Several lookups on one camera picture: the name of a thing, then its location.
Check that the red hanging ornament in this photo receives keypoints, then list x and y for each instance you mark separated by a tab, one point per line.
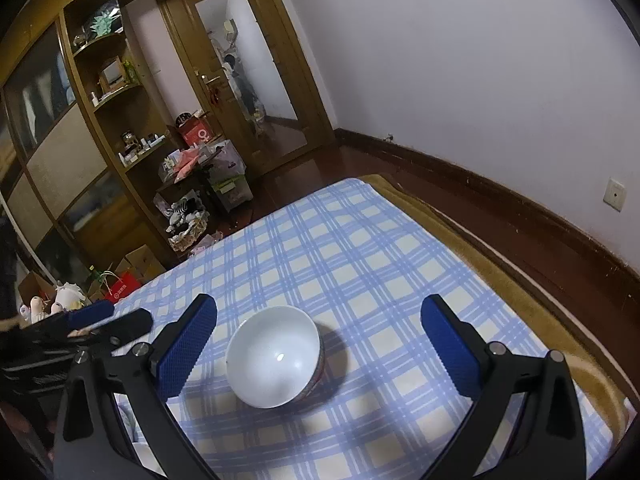
216	96

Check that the red paper bag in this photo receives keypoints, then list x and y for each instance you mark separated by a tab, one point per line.
122	287

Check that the wooden wardrobe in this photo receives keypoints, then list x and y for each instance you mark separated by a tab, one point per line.
60	150

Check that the pink packets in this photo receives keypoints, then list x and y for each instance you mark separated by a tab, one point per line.
186	162

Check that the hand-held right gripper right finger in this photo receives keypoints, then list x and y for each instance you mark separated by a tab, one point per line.
450	347

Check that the green glass bottle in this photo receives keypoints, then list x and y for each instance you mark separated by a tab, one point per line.
93	273

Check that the wooden corner shelf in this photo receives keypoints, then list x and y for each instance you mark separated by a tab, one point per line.
107	105

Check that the white shopping bag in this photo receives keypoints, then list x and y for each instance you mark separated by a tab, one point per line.
227	160

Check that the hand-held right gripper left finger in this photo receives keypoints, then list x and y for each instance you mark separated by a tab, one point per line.
185	345

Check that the wall socket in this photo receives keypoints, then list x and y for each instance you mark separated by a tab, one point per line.
615	193

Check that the cluster of small jars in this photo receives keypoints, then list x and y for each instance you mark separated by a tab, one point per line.
142	147

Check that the metal teapot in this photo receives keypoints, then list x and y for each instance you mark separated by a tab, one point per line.
80	39

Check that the blue plaid cloth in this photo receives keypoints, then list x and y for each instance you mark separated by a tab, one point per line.
350	270

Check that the red patterned white bowl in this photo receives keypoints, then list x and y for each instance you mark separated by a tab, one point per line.
275	360

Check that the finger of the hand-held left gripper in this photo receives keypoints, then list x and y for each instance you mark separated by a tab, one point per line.
90	314
127	324

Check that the zebra plush toy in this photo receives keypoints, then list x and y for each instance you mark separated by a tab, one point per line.
187	212

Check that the white plush toy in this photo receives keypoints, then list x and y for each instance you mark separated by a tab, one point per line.
70	296

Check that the white storage box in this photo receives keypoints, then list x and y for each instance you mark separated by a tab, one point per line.
232	192

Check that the wooden door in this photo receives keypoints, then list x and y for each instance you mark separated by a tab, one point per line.
300	90

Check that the red box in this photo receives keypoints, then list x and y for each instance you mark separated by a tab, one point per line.
197	132

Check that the wicker basket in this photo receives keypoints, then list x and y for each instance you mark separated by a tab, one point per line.
190	239

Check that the small dark table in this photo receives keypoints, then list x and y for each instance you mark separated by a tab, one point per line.
200	185

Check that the plush toys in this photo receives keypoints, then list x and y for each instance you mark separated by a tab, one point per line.
37	310

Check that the green plastic bottle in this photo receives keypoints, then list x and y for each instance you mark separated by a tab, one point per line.
130	72

